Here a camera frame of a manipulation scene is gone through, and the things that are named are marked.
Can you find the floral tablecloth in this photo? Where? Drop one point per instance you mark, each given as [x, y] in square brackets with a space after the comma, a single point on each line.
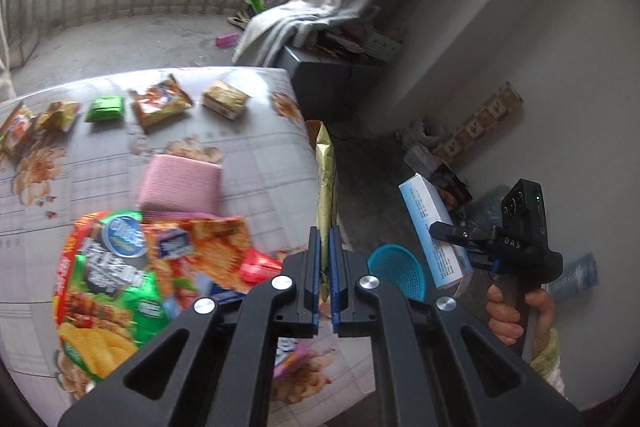
[260, 147]

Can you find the person's right hand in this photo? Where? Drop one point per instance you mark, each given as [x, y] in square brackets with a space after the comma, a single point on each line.
[502, 317]

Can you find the tall patterned box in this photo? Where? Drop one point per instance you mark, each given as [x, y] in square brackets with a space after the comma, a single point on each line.
[480, 122]

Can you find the green snack packet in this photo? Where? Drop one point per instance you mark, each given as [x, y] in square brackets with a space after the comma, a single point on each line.
[105, 108]

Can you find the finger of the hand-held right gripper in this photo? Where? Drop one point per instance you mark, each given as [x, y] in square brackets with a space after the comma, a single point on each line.
[487, 263]
[465, 237]

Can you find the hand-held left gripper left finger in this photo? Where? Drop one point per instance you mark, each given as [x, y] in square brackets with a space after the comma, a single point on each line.
[316, 287]

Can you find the small pink object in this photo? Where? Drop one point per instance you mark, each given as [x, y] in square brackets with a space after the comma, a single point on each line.
[227, 41]

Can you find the orange noodle packet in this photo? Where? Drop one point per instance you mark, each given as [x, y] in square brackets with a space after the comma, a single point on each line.
[210, 242]

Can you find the dark snack bag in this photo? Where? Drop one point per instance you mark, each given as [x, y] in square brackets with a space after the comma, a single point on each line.
[450, 184]

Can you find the yellow snack packet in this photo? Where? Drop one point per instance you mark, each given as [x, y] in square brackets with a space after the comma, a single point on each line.
[57, 117]

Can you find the gold foil wrapper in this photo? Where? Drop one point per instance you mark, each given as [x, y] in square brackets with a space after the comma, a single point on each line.
[325, 167]

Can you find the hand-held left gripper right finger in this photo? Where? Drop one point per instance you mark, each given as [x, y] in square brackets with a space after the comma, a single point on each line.
[334, 287]

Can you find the white blue carton box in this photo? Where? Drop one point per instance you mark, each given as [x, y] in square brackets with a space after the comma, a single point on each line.
[425, 217]

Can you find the large colourful chips bag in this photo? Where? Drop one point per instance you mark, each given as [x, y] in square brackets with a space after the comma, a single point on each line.
[100, 287]

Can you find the green white box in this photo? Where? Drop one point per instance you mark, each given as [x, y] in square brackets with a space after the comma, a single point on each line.
[382, 47]

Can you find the orange white snack packet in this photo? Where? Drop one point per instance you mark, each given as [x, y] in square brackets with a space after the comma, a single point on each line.
[15, 129]

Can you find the blue mesh basket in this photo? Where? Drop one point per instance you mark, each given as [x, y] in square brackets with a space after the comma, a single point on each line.
[395, 267]

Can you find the person's right forearm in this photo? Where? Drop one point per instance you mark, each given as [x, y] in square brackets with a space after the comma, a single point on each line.
[545, 357]

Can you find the dark red clutter pile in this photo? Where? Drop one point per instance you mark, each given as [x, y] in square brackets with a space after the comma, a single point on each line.
[340, 42]

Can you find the dark grey cabinet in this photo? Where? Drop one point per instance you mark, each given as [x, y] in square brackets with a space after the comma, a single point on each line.
[320, 77]

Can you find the pink folded cloth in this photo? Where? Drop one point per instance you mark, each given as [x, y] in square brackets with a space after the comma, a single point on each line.
[180, 182]

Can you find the purple white packet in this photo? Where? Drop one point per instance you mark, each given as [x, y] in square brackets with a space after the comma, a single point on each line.
[287, 354]

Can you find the small blue packet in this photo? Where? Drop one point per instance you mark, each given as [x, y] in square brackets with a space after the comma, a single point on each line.
[225, 296]

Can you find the beige small box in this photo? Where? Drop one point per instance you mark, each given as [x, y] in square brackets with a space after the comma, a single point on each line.
[225, 99]

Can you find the red small packet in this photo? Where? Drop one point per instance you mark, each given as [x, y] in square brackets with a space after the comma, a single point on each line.
[257, 267]

